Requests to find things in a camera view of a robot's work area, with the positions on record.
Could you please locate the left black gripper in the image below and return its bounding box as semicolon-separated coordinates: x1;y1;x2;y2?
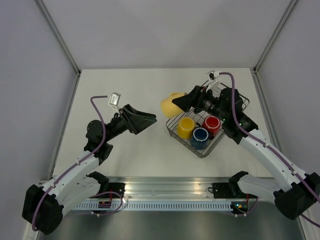
103;103;157;142

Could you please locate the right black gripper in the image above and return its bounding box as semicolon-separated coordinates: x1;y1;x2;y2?
172;85;229;122

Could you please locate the pale yellow mug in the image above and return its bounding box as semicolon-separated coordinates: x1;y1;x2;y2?
160;92;187;119

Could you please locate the bright yellow mug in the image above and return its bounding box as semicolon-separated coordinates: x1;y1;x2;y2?
177;117;196;139

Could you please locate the red mug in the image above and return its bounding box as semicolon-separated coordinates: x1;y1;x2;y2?
202;115;221;137

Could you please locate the blue mug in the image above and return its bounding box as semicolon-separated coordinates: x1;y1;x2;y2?
190;127;214;150

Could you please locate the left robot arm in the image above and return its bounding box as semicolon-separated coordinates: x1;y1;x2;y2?
22;104;157;235

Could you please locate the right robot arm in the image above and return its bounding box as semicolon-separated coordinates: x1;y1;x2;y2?
172;85;320;220

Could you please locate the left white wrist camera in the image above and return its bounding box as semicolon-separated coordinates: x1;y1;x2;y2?
108;92;121;112

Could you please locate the grey wire dish rack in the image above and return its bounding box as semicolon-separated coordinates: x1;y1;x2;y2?
166;83;244;158

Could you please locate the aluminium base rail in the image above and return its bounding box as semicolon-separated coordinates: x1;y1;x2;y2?
34;176;283;201

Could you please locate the white slotted cable duct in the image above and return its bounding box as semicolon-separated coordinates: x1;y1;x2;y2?
73;200;232;212

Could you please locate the left aluminium frame post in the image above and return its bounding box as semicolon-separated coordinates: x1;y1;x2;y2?
33;0;81;77

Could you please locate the aluminium frame post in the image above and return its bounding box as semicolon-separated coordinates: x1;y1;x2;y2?
252;0;300;74
33;0;81;77

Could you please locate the right aluminium frame post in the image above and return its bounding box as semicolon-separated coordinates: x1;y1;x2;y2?
252;0;300;74

